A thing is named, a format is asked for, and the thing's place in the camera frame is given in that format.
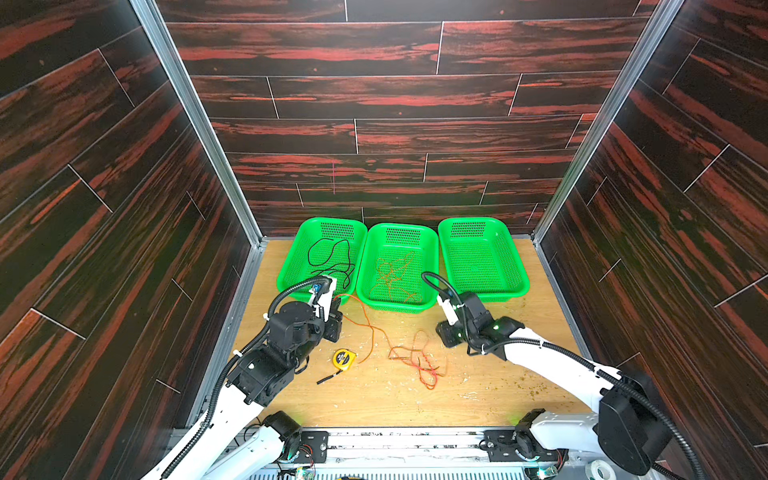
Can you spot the yellow tape measure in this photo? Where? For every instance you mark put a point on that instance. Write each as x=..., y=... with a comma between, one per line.
x=342, y=361

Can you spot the middle green plastic basket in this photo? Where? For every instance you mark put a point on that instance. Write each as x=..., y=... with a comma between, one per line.
x=394, y=257

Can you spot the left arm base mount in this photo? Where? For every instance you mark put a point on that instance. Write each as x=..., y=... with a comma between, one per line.
x=305, y=447

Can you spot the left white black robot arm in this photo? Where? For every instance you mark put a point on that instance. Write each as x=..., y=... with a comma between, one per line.
x=297, y=320

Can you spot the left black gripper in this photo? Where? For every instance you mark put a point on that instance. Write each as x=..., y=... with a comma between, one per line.
x=333, y=324

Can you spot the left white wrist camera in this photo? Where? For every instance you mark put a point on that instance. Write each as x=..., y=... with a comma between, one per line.
x=322, y=294

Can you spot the left green plastic basket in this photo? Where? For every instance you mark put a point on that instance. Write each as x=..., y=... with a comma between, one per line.
x=325, y=246

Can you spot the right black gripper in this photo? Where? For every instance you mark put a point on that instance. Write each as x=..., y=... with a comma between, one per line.
x=450, y=334

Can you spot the green plastic basket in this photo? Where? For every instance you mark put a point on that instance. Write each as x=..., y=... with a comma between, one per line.
x=394, y=257
x=325, y=246
x=480, y=256

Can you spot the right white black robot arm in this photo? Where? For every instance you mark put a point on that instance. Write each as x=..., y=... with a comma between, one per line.
x=627, y=422

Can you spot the white tape roll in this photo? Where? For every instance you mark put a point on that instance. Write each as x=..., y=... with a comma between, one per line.
x=599, y=470

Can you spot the right green plastic basket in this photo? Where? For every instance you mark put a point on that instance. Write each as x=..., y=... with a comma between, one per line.
x=480, y=256

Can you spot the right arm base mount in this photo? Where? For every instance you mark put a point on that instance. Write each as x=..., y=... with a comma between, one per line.
x=509, y=445

